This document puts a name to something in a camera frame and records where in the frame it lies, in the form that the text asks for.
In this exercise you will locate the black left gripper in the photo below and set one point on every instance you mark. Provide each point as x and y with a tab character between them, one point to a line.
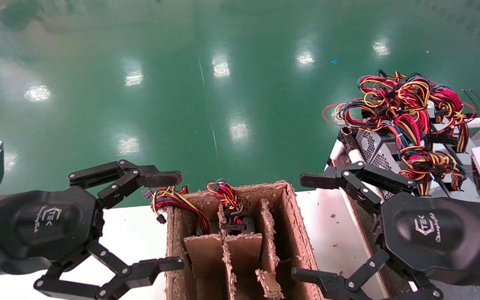
44	225

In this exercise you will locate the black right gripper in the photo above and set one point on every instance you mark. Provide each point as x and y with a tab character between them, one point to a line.
431	237

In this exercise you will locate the worn brown cardboard box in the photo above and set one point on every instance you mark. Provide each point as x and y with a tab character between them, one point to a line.
302	241

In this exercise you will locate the silver mesh power supply unit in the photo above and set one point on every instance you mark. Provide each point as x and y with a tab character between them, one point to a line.
388	195
371	146

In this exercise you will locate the frayed cardboard divider insert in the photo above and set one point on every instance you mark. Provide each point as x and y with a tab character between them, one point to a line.
244	250

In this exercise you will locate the black tube joint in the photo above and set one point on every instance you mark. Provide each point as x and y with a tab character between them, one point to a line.
347	139

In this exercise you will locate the short white tube post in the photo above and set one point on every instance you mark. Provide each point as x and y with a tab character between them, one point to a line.
335	152

